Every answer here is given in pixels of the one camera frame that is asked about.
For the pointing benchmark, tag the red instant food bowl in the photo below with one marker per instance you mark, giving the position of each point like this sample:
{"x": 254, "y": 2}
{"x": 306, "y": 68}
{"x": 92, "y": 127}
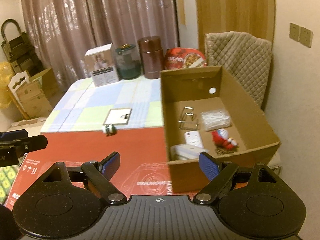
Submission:
{"x": 185, "y": 60}

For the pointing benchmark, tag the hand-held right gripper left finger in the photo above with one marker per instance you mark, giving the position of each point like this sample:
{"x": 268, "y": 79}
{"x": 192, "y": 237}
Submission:
{"x": 111, "y": 165}

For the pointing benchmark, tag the folding hand cart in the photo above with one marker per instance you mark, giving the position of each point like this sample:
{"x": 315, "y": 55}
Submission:
{"x": 20, "y": 45}

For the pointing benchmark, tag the red toy figure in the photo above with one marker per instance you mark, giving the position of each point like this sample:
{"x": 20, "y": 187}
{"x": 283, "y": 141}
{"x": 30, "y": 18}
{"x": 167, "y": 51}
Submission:
{"x": 222, "y": 138}

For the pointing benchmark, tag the green white tape roll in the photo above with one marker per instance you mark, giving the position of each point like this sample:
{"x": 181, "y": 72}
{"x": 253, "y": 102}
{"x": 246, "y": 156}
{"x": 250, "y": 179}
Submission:
{"x": 110, "y": 129}

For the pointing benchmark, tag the checked pastel tablecloth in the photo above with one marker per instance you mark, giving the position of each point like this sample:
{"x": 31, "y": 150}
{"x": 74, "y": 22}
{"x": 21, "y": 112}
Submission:
{"x": 90, "y": 97}

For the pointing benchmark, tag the tan paper strip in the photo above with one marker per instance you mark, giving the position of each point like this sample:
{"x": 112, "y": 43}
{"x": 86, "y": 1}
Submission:
{"x": 182, "y": 11}

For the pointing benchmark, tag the brown thermos flask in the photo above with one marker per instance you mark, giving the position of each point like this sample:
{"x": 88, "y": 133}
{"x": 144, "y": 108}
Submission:
{"x": 151, "y": 60}

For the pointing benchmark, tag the yellow plastic bag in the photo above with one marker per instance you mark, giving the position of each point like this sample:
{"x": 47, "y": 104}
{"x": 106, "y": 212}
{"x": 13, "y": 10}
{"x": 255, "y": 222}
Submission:
{"x": 5, "y": 85}

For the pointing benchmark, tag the wooden wardrobe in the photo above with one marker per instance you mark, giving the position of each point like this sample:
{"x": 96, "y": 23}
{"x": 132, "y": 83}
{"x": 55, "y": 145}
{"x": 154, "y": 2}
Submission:
{"x": 232, "y": 7}

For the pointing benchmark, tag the white plug adapter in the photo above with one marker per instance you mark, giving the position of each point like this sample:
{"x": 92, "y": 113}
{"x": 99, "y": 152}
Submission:
{"x": 193, "y": 138}

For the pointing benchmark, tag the clear plastic bag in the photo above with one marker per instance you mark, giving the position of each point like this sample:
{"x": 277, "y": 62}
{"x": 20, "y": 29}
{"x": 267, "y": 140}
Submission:
{"x": 216, "y": 120}

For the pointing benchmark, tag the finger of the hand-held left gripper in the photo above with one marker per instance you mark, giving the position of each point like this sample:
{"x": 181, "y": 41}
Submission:
{"x": 30, "y": 143}
{"x": 13, "y": 135}

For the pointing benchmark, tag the brown patterned item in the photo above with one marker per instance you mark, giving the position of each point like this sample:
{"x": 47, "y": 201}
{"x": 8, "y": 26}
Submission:
{"x": 225, "y": 151}

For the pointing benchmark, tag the beige wall socket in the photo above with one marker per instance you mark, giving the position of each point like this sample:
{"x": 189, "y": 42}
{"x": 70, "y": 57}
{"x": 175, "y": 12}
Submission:
{"x": 295, "y": 32}
{"x": 306, "y": 37}

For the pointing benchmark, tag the white rounded device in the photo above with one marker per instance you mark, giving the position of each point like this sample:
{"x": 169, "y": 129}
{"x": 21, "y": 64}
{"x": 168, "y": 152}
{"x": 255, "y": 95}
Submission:
{"x": 187, "y": 152}

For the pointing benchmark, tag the green patterned packet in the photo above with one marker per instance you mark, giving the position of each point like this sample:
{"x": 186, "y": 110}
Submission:
{"x": 7, "y": 182}

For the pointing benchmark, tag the pink curtain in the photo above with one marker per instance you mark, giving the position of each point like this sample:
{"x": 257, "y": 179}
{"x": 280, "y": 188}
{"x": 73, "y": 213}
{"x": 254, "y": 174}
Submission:
{"x": 75, "y": 25}

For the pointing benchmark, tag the cardboard box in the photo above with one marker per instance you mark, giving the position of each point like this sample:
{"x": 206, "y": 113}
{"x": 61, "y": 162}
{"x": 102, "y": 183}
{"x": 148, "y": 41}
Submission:
{"x": 252, "y": 120}

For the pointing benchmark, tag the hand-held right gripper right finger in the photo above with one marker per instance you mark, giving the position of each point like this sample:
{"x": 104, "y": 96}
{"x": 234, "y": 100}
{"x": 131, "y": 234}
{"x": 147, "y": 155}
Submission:
{"x": 208, "y": 166}

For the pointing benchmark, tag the quilted beige blanket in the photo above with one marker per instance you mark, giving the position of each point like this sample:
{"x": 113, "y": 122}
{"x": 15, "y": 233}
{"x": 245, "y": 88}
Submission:
{"x": 240, "y": 60}

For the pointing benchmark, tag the teal glass jar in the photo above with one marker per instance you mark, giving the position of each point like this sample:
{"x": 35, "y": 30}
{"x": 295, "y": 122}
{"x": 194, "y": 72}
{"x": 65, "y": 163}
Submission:
{"x": 127, "y": 65}

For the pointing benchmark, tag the white product box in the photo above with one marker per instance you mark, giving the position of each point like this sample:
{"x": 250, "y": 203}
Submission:
{"x": 102, "y": 67}

